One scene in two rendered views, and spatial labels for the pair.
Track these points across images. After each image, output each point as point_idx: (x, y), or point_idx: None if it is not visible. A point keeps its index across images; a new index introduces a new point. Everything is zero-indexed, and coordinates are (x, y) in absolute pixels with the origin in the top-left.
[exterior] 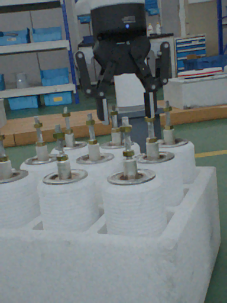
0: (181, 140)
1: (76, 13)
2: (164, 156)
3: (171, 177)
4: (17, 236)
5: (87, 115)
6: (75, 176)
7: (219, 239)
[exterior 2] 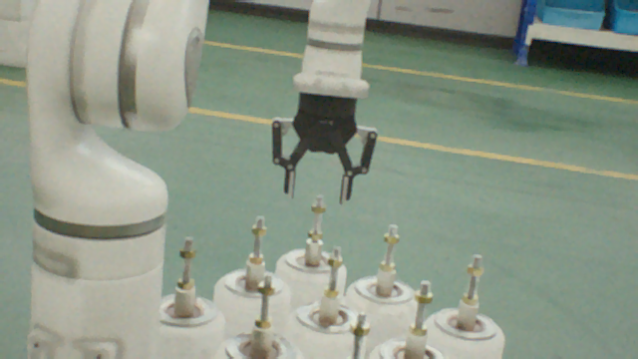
0: (162, 304)
1: (367, 95)
2: (240, 278)
3: None
4: None
5: (340, 249)
6: (371, 289)
7: None
